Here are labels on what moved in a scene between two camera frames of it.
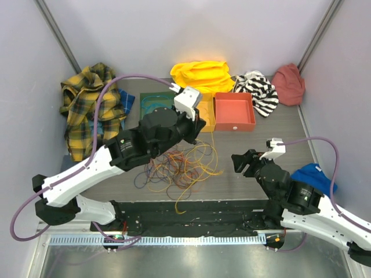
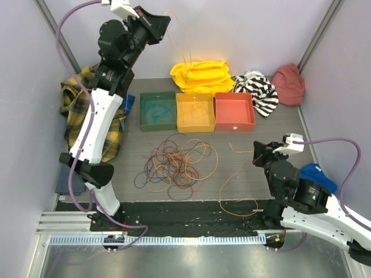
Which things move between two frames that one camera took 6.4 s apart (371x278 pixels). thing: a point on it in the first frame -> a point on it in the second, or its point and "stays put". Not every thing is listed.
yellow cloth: (207, 76) stays put
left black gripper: (194, 126) -> (155, 25)
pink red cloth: (290, 87) stays put
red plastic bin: (234, 112) stays put
